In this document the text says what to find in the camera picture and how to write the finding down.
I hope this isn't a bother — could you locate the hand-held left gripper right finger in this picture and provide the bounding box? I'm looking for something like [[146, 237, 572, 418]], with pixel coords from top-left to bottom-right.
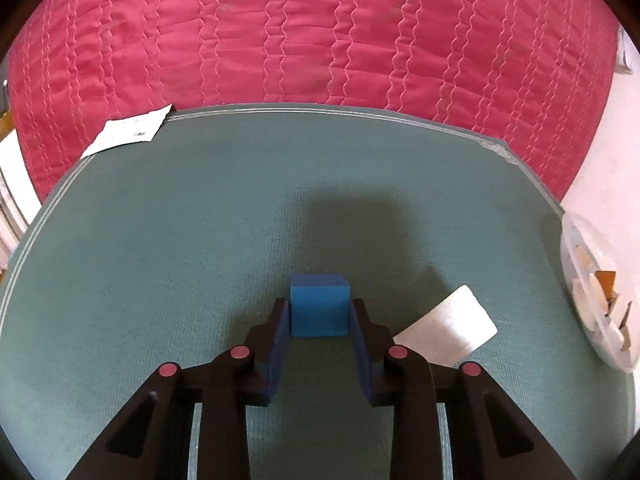
[[348, 298, 578, 480]]

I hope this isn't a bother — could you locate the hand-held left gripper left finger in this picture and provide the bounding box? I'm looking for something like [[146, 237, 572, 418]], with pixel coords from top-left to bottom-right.
[[65, 297, 292, 480]]

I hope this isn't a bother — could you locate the blue wooden cube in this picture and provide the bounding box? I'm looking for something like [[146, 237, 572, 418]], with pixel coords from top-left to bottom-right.
[[289, 273, 350, 337]]

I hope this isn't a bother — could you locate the clear plastic bowl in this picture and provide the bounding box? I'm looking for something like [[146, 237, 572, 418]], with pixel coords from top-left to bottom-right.
[[559, 212, 640, 373]]

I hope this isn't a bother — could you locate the beige wooden wedge block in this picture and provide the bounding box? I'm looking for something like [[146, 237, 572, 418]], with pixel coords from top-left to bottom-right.
[[609, 301, 635, 333]]

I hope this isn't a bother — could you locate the small white wooden block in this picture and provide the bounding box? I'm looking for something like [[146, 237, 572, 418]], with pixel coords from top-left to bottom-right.
[[393, 285, 498, 367]]

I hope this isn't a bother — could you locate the green mat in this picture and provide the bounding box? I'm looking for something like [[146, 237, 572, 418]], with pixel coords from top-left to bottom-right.
[[0, 102, 633, 480]]

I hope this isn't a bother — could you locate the large white wooden block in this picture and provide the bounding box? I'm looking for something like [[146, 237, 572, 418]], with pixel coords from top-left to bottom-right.
[[570, 272, 611, 333]]

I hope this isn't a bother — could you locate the orange wooden block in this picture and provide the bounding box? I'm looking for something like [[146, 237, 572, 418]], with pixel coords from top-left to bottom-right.
[[596, 270, 619, 302]]

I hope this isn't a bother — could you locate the white paper card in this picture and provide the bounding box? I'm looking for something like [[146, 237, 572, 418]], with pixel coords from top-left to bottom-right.
[[80, 104, 173, 160]]

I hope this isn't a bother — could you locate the white striped bed sheet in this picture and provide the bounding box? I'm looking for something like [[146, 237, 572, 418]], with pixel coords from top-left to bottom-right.
[[0, 132, 43, 271]]

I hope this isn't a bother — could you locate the pink quilted bedspread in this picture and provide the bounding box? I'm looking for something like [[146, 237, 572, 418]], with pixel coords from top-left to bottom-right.
[[0, 0, 621, 203]]

